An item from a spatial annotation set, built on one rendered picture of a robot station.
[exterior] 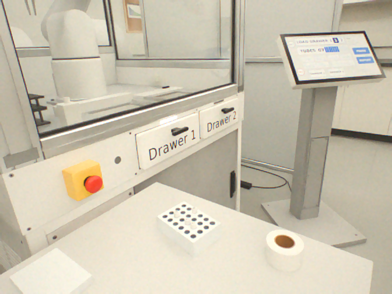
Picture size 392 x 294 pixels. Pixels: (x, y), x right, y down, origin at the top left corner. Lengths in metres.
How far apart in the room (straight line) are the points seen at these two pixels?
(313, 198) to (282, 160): 0.79
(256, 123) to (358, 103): 1.47
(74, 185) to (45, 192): 0.06
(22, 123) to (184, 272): 0.43
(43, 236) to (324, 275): 0.59
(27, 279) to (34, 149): 0.24
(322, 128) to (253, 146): 1.09
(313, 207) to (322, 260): 1.35
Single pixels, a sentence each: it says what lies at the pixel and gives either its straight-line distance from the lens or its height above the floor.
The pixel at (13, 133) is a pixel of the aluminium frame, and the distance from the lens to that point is 0.61.
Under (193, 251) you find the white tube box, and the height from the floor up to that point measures 0.78.
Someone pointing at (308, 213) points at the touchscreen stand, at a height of 0.08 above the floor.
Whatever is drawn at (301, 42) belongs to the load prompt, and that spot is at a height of 1.15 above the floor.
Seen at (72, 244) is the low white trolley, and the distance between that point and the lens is 0.68.
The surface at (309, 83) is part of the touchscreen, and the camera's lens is 1.44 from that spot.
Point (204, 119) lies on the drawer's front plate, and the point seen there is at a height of 0.90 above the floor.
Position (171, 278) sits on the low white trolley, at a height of 0.76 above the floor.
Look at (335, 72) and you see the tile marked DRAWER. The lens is 1.56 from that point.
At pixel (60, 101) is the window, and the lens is 0.66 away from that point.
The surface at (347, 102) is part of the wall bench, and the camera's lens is 3.66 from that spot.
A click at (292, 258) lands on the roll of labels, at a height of 0.79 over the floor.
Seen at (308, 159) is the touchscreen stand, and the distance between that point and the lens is 1.73.
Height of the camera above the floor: 1.16
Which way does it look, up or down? 21 degrees down
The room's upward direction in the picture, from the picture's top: 2 degrees counter-clockwise
